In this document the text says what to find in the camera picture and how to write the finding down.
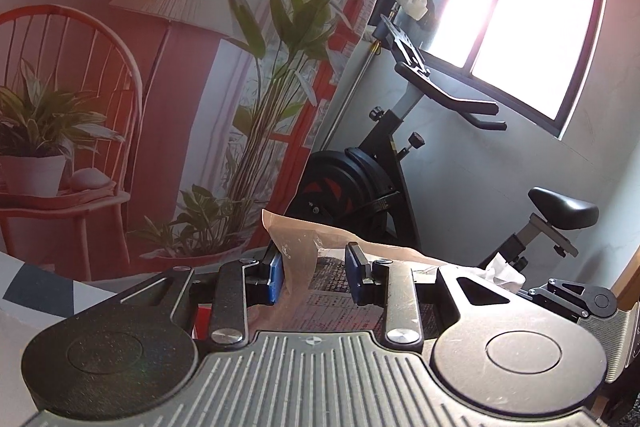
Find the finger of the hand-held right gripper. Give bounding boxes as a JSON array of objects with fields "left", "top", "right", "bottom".
[
  {"left": 546, "top": 277, "right": 593, "bottom": 292},
  {"left": 520, "top": 286, "right": 620, "bottom": 321}
]

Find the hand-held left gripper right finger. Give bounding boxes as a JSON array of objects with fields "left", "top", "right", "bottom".
[{"left": 345, "top": 243, "right": 533, "bottom": 349}]

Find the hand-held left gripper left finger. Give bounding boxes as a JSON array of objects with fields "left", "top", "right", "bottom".
[{"left": 119, "top": 252, "right": 287, "bottom": 348}]

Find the beige paper mailer envelope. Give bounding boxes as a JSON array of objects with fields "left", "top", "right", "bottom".
[{"left": 247, "top": 208, "right": 451, "bottom": 334}]

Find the brown wooden cabinet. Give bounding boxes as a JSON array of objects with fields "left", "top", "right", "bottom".
[{"left": 611, "top": 273, "right": 640, "bottom": 314}]

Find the black exercise bike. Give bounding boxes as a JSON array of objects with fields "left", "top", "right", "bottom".
[{"left": 285, "top": 9, "right": 601, "bottom": 280}]

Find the metal stand pole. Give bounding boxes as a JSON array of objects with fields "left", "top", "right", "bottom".
[{"left": 329, "top": 38, "right": 382, "bottom": 148}]

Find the window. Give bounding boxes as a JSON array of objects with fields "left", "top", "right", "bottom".
[{"left": 367, "top": 0, "right": 615, "bottom": 142}]

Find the wall poster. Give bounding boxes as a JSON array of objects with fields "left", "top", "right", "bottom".
[{"left": 0, "top": 0, "right": 398, "bottom": 284}]

